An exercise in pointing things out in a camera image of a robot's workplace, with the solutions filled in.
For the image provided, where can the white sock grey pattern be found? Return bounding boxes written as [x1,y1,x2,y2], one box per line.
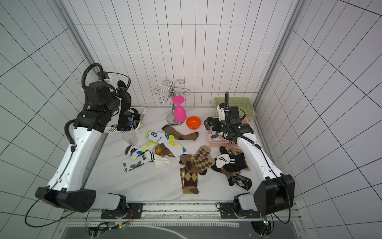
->
[209,133,224,141]

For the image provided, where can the black sock white logo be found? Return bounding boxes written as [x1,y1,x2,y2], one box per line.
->
[117,80,132,131]

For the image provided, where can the black striped sock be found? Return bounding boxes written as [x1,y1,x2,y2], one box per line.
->
[131,108,141,128]

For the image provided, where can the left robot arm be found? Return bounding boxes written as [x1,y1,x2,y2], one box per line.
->
[35,63,131,217]

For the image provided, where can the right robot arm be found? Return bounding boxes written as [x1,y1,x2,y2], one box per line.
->
[204,92,295,218]

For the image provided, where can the pink plastic basket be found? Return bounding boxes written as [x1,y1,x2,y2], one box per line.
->
[208,127,238,147]

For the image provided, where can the green plastic basket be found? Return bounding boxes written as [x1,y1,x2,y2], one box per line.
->
[214,97,255,122]

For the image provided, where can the white plastic basket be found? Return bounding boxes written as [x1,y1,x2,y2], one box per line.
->
[104,107,146,134]

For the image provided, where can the orange plastic bowl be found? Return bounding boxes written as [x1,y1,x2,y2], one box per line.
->
[186,116,202,130]

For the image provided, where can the black white sock pile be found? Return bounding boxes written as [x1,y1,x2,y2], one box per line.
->
[211,146,250,173]

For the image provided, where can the brown long sock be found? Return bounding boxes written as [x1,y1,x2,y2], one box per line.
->
[162,124,199,141]

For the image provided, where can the clear drinking glass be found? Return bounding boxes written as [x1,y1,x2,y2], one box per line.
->
[122,131,139,145]

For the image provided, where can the pink plastic goblet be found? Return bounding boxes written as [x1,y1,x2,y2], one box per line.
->
[172,96,187,122]

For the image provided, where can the brown argyle sock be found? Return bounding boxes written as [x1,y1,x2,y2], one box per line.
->
[179,145,215,195]

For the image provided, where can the black grey argyle sock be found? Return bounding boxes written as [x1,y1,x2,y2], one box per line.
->
[227,173,252,191]

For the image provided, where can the white sock yellow blue patches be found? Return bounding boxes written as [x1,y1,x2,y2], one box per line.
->
[146,130,190,157]

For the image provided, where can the chrome cup holder stand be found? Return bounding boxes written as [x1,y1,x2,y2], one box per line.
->
[153,79,191,126]

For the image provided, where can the yellow brown plaid sock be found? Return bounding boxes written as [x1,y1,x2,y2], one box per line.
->
[154,143,175,157]

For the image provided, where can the white sock thin stripes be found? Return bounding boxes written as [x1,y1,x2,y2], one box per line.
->
[144,151,170,168]

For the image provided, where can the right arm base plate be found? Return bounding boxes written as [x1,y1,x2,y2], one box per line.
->
[216,202,261,219]

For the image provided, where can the aluminium rail frame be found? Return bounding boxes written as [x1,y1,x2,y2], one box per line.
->
[53,201,307,239]

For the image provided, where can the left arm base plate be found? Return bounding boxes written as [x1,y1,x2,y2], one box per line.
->
[100,203,144,220]

